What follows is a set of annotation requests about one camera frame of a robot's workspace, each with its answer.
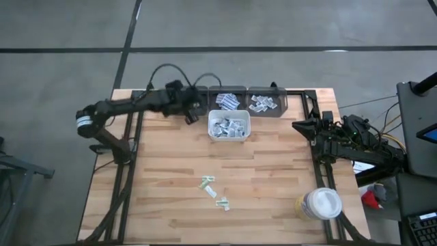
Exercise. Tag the white paper sheet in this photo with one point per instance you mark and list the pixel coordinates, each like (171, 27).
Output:
(362, 166)

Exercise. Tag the white plastic bin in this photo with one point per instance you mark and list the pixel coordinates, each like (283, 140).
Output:
(229, 114)

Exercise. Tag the dark grey side cart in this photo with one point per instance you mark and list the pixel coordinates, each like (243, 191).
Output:
(416, 136)

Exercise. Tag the grey fabric bundle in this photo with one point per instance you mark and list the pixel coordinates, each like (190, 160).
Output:
(380, 191)

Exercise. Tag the red cloth bag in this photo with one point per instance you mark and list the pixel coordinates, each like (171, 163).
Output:
(370, 200)

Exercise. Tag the alcohol antiseptic pad packet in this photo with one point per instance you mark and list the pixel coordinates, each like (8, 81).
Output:
(215, 123)
(233, 123)
(224, 121)

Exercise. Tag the black keyboard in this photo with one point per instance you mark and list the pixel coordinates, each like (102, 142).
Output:
(423, 230)

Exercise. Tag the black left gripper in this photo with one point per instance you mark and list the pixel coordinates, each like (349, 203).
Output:
(181, 99)

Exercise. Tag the black cart post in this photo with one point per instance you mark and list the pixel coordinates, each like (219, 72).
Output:
(425, 85)

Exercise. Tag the grey metal stand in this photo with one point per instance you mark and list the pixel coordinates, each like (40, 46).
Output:
(24, 169)

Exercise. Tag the white packet black print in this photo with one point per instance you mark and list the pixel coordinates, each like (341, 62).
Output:
(262, 109)

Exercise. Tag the blue screen display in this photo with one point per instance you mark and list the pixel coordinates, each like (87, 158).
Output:
(428, 135)

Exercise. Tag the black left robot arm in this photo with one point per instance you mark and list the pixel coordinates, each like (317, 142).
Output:
(119, 107)

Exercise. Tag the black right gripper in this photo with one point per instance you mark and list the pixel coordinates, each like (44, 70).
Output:
(322, 130)

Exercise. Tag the blue striped bandage packet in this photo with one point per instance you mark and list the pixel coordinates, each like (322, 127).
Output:
(222, 99)
(232, 106)
(233, 99)

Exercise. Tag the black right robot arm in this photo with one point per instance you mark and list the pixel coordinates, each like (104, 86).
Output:
(362, 147)

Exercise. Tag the Lysol wipes canister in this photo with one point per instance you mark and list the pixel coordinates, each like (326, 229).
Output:
(319, 204)

